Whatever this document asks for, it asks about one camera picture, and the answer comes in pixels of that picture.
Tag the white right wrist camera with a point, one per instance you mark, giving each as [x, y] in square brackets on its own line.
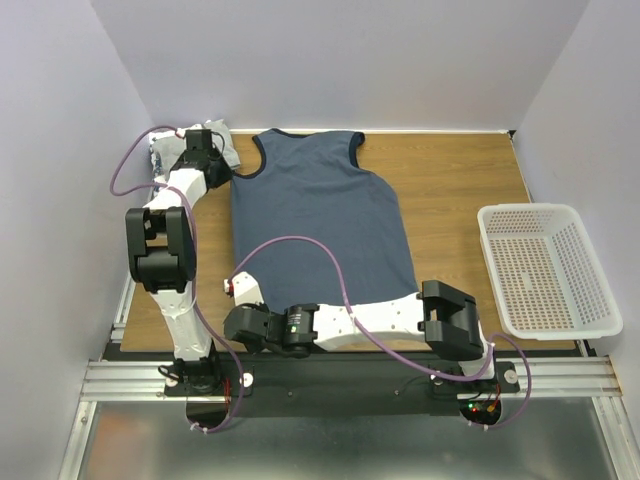
[244, 289]

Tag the blue tank top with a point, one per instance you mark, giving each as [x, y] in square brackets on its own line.
[310, 225]

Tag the white plastic basket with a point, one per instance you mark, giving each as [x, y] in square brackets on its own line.
[547, 281]

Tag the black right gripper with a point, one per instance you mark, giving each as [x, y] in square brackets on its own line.
[240, 326]

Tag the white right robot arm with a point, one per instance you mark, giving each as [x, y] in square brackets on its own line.
[440, 315]

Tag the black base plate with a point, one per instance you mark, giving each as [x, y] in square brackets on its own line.
[437, 397]

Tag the grey folded tank top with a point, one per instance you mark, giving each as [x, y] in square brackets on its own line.
[225, 145]

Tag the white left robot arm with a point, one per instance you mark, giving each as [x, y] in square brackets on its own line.
[162, 257]

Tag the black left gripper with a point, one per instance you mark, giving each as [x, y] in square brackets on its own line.
[226, 173]

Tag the aluminium frame rail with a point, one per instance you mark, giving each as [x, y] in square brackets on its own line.
[545, 377]

